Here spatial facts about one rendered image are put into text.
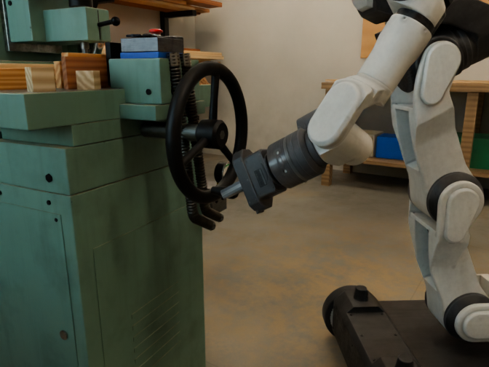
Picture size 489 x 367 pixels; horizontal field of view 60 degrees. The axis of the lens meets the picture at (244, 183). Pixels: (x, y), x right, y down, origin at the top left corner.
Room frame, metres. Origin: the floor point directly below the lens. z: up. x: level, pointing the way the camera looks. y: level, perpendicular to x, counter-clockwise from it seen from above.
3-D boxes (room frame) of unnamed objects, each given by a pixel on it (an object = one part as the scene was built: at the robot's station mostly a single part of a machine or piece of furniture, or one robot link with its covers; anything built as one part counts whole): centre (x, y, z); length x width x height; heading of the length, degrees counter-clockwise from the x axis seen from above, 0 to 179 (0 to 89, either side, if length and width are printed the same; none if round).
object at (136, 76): (0.95, 0.19, 0.91); 0.15 x 0.14 x 0.09; 152
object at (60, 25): (1.04, 0.39, 1.03); 0.14 x 0.07 x 0.09; 62
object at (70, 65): (0.97, 0.30, 0.93); 0.24 x 0.01 x 0.06; 152
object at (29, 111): (0.99, 0.27, 0.87); 0.61 x 0.30 x 0.06; 152
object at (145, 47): (0.95, 0.19, 0.99); 0.13 x 0.11 x 0.06; 152
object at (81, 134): (1.00, 0.32, 0.82); 0.40 x 0.21 x 0.04; 152
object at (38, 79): (0.77, 0.36, 0.92); 0.04 x 0.04 x 0.04; 41
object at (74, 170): (1.08, 0.48, 0.76); 0.57 x 0.45 x 0.09; 62
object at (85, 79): (0.85, 0.31, 0.92); 0.04 x 0.03 x 0.04; 3
